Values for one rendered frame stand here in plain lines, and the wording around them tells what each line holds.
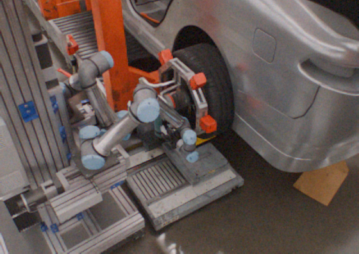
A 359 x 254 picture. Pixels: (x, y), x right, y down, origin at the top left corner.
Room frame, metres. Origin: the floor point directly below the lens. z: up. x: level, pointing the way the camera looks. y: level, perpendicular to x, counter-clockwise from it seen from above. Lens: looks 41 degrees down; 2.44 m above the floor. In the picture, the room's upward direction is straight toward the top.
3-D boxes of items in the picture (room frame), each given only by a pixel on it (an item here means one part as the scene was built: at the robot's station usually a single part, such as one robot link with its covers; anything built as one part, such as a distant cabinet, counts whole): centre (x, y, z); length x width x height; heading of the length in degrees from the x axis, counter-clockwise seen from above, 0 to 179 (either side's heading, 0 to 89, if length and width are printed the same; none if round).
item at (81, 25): (3.69, 0.79, 0.14); 2.47 x 0.85 x 0.27; 32
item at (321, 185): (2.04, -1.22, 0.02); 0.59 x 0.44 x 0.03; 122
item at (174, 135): (1.66, 0.02, 0.86); 0.12 x 0.08 x 0.09; 32
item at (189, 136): (1.54, -0.05, 0.95); 0.11 x 0.08 x 0.11; 15
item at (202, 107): (2.05, -0.01, 0.85); 0.54 x 0.07 x 0.54; 32
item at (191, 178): (2.18, -0.13, 0.13); 0.50 x 0.36 x 0.10; 32
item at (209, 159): (2.14, -0.16, 0.32); 0.40 x 0.30 x 0.28; 32
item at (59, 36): (3.48, 1.12, 0.28); 2.47 x 0.09 x 0.22; 32
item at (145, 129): (2.37, 0.15, 0.26); 0.42 x 0.18 x 0.35; 122
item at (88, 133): (1.51, 0.51, 0.98); 0.13 x 0.12 x 0.14; 15
